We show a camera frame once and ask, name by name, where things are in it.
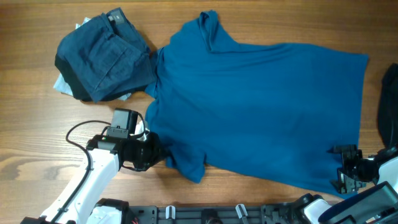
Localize folded black garment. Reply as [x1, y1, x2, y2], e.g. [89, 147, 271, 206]
[55, 55, 148, 102]

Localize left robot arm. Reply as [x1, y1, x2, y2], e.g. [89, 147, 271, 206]
[21, 108, 168, 224]

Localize black garment at right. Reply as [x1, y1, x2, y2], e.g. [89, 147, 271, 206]
[377, 63, 397, 147]

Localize folded dark denim jeans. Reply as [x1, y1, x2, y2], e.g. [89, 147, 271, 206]
[55, 8, 156, 103]

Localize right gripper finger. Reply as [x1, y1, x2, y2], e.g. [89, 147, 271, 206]
[327, 144, 358, 154]
[330, 179, 363, 194]

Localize blue polo shirt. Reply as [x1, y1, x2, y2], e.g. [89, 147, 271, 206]
[146, 11, 369, 195]

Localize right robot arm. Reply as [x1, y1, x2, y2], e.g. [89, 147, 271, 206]
[292, 145, 397, 223]

